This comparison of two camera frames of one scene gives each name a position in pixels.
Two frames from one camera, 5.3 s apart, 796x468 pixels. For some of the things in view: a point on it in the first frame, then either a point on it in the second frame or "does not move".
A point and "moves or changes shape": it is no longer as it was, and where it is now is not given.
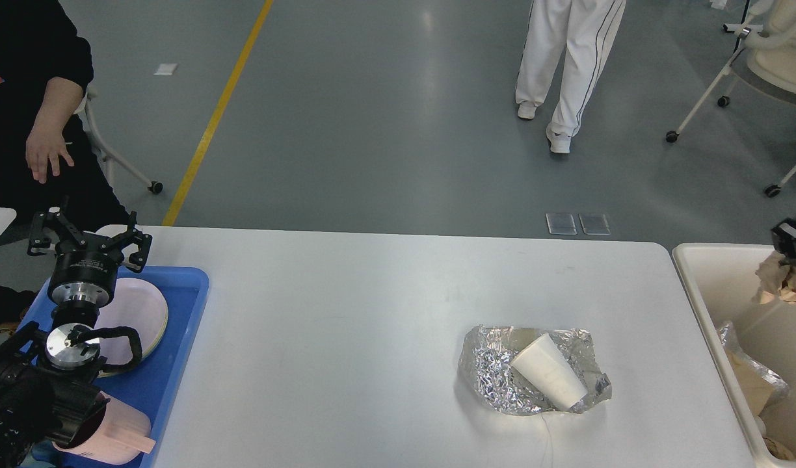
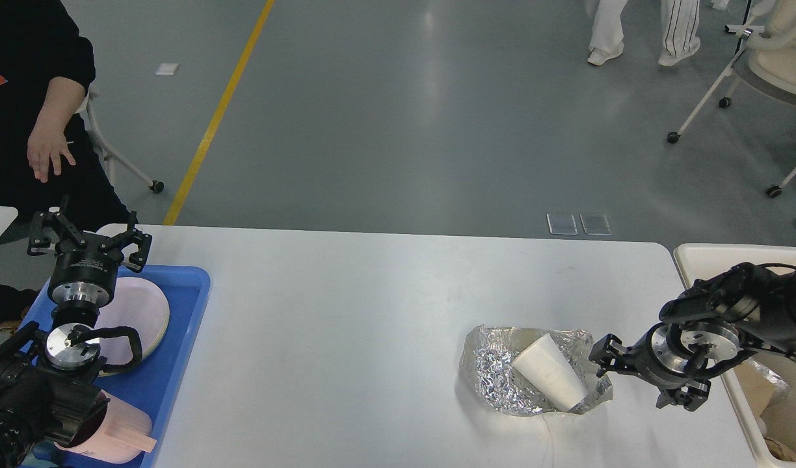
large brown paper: [780, 283] moves or changes shape
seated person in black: [38, 155] does not move
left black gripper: [85, 264] does not move
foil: [487, 371] does not move
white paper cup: [542, 363] does not move
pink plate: [136, 304] does not move
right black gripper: [794, 238] → [674, 353]
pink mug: [114, 433] does not move
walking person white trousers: [584, 30] → [680, 23]
